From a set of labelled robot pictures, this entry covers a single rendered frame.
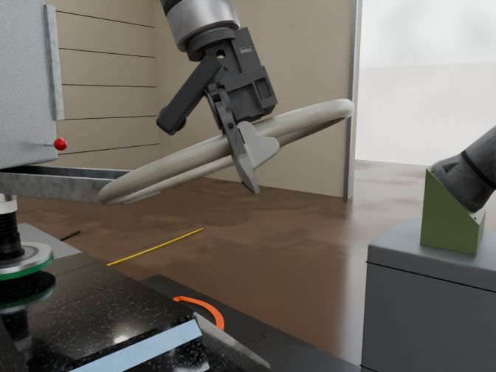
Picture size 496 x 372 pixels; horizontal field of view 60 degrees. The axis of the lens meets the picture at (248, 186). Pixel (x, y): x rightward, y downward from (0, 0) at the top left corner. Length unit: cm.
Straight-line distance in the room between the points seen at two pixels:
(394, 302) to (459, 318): 18
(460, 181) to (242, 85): 96
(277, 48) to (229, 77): 574
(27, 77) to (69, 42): 586
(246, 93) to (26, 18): 75
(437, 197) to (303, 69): 481
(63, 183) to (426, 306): 105
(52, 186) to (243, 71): 58
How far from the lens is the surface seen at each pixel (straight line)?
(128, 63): 761
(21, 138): 118
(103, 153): 729
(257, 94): 56
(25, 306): 113
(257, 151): 55
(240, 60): 59
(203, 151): 57
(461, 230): 142
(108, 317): 102
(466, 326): 141
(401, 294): 143
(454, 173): 142
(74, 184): 98
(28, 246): 136
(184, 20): 58
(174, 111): 57
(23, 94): 118
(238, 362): 110
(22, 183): 110
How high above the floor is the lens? 130
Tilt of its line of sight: 11 degrees down
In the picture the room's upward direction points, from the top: straight up
